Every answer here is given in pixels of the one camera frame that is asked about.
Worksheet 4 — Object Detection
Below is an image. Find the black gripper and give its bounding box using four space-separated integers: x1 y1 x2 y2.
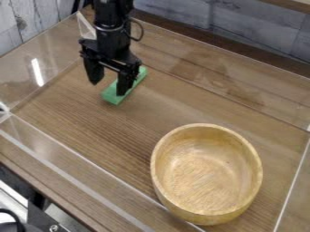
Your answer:
79 25 142 96

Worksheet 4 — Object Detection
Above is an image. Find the wooden bowl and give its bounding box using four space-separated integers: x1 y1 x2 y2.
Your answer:
150 123 263 226

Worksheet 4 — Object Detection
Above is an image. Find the black metal table frame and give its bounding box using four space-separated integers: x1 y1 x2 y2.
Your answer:
0 164 76 232

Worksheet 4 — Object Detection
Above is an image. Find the black cable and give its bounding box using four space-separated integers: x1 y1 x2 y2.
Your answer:
127 18 146 43

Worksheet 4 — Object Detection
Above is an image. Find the clear acrylic corner bracket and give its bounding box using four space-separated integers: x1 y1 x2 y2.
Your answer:
76 12 97 40

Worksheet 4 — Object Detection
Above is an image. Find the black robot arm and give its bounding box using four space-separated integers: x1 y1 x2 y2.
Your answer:
79 0 142 96

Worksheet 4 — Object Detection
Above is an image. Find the green rectangular block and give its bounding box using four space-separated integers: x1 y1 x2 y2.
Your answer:
100 66 148 105

